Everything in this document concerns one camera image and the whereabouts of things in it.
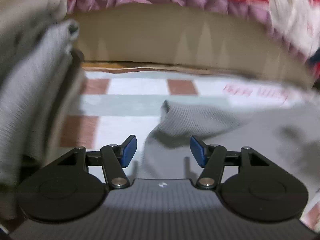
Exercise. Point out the grey waffle knit garment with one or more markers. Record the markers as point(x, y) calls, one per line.
point(237, 130)

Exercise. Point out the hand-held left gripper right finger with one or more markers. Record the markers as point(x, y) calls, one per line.
point(197, 150)

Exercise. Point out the checkered round rug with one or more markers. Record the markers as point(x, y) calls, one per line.
point(140, 87)

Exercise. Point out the floral quilted bedspread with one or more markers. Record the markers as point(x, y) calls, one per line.
point(287, 12)

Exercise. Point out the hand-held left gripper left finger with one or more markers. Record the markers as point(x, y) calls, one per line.
point(128, 151)

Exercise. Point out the grey folded garment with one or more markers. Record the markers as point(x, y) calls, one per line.
point(30, 92)

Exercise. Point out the beige bed base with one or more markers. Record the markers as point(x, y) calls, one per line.
point(162, 37)

